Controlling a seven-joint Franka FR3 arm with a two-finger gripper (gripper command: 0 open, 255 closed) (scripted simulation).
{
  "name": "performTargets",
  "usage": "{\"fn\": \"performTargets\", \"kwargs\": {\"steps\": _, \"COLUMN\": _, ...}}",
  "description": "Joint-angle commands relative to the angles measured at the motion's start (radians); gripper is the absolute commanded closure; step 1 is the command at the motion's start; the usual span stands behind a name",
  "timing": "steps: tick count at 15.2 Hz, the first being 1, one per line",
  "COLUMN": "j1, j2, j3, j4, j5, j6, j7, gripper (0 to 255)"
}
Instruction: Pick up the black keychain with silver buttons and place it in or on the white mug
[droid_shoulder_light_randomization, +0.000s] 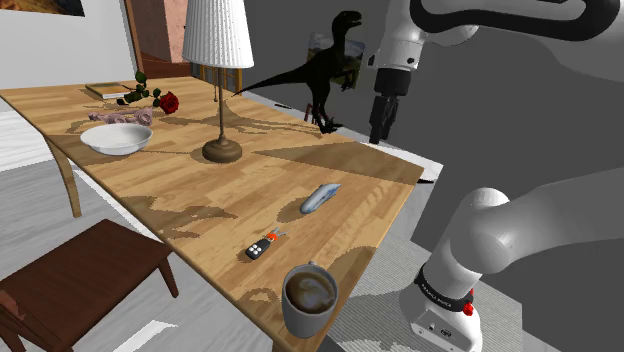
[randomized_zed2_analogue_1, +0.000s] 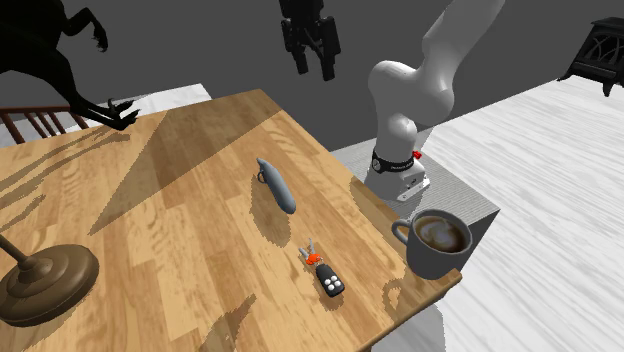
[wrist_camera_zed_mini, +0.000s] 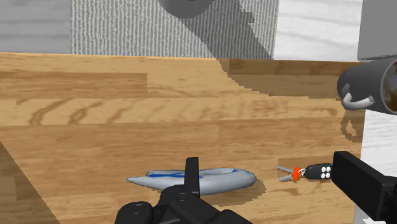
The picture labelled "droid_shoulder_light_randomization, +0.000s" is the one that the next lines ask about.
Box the black key fob remote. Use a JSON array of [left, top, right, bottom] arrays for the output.
[[244, 226, 289, 262]]

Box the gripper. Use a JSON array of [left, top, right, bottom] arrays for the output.
[[368, 68, 411, 145]]

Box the brown wooden door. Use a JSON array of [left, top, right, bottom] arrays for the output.
[[123, 0, 192, 80]]

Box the white bowl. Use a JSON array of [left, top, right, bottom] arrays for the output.
[[79, 122, 154, 157]]

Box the grey cup of coffee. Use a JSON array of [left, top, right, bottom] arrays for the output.
[[280, 261, 340, 340]]

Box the pink knobbly figure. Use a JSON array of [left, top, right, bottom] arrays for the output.
[[87, 107, 154, 127]]

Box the black dinosaur figure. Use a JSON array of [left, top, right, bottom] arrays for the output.
[[232, 10, 365, 136]]

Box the dark brown wooden chair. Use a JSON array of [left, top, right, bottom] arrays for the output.
[[0, 218, 181, 352]]

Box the wall picture with orange tones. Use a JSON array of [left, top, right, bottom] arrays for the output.
[[0, 0, 86, 18]]

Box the wooden table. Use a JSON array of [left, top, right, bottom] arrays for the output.
[[0, 75, 426, 352]]

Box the landscape wall picture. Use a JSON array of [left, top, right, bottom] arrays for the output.
[[305, 31, 367, 91]]

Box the red rose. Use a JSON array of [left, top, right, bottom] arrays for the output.
[[116, 70, 181, 116]]

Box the flat olive book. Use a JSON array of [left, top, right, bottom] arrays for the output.
[[84, 81, 133, 101]]

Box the white shade table lamp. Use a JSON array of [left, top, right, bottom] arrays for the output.
[[181, 0, 255, 165]]

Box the blue-grey oblong gadget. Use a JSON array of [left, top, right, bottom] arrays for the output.
[[298, 182, 343, 216]]

